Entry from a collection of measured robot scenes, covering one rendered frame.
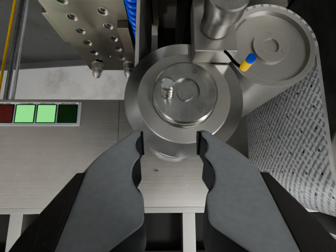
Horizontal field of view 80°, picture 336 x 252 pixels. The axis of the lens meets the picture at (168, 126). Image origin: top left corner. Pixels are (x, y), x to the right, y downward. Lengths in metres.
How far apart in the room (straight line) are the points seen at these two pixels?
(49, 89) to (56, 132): 2.35
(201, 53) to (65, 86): 2.68
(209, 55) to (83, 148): 0.46
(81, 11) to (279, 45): 0.37
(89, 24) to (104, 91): 2.11
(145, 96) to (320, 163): 0.24
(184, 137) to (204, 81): 0.07
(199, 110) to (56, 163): 0.49
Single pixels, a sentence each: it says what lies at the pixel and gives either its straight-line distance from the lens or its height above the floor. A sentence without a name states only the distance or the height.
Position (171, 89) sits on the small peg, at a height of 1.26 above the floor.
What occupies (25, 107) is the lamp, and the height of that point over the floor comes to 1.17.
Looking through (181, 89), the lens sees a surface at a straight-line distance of 0.24.
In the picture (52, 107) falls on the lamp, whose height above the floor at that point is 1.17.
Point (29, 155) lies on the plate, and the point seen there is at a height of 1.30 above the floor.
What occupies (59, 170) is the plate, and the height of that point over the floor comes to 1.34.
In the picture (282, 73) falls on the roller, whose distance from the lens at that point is 0.32.
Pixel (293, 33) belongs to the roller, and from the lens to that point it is 0.35.
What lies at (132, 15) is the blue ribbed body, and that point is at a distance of 0.47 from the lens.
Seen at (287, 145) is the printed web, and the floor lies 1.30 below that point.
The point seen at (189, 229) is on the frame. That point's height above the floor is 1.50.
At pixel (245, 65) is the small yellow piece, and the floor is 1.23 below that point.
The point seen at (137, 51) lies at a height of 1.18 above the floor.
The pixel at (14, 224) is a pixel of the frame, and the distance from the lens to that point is 0.71.
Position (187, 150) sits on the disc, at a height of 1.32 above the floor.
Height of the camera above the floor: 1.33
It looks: 11 degrees down
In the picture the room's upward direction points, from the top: 180 degrees clockwise
